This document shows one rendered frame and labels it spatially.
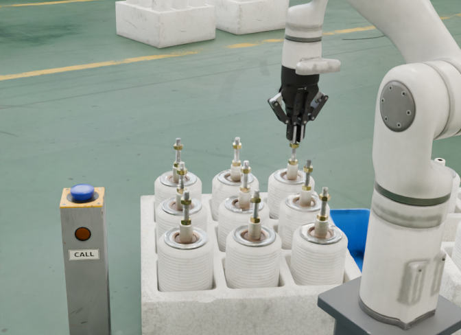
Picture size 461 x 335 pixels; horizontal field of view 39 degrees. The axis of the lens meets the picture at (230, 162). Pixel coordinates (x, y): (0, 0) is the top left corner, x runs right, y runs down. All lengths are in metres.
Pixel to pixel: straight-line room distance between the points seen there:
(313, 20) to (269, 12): 2.68
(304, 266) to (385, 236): 0.34
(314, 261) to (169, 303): 0.26
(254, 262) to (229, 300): 0.08
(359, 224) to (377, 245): 0.73
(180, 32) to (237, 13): 0.42
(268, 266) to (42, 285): 0.56
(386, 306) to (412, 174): 0.19
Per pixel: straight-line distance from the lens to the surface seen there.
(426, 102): 0.74
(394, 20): 0.83
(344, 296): 0.92
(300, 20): 1.23
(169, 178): 1.33
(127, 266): 1.52
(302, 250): 1.13
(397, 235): 0.81
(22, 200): 1.84
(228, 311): 1.11
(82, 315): 1.21
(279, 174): 1.36
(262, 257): 1.10
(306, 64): 1.20
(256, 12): 3.84
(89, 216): 1.11
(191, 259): 1.09
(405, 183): 0.78
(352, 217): 1.55
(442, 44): 0.82
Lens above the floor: 0.81
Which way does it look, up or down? 23 degrees down
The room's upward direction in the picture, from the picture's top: 2 degrees clockwise
